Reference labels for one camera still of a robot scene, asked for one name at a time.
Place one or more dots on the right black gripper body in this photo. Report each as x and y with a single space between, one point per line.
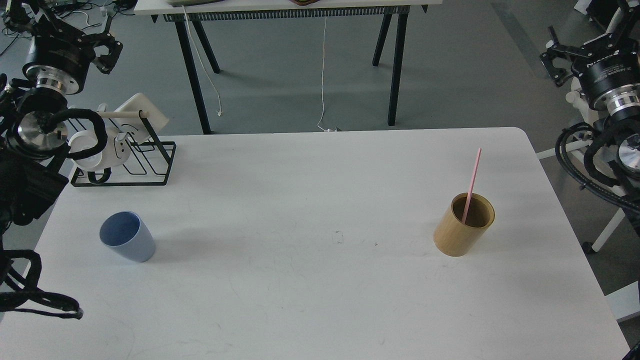
609 78

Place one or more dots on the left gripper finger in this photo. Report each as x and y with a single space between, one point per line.
105 62
15 17

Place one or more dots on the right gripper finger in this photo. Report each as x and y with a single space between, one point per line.
556 50
625 18

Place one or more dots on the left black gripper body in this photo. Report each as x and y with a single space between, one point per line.
58 51

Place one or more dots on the pink chopstick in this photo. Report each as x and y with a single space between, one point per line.
469 193

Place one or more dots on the blue plastic cup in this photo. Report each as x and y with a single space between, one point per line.
127 235

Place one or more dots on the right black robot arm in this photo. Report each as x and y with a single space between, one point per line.
602 152

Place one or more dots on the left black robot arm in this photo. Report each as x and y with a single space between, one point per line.
38 129

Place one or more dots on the wooden dowel rod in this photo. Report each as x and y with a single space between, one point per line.
123 114

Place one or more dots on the white mug on rack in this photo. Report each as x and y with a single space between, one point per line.
115 153

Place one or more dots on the black legged background table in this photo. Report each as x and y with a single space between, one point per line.
296 69

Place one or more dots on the bamboo cylinder holder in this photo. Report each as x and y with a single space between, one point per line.
455 237

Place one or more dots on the black wire dish rack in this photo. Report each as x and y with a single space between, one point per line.
149 164

